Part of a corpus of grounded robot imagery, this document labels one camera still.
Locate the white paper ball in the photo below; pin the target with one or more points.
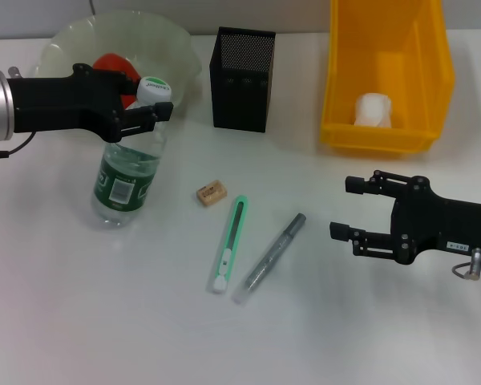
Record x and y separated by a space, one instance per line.
373 110

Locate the yellow plastic bin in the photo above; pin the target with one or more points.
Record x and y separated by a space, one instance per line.
385 60

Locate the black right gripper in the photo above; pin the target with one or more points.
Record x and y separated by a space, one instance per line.
437 224

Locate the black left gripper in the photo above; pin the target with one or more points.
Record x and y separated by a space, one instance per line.
64 100

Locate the red-orange fruit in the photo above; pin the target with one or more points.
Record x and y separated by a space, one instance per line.
112 62

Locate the grey marker pen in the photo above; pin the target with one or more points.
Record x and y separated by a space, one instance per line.
272 252

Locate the black mesh pen holder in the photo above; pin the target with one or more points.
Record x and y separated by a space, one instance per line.
240 104

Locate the tan eraser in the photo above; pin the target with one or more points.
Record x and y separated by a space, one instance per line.
211 193

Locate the pale green glass fruit plate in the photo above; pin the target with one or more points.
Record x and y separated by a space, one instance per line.
172 52

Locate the green utility knife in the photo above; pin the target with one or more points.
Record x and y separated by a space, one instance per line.
234 228

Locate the clear water bottle green label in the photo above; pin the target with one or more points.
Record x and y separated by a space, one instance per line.
124 188

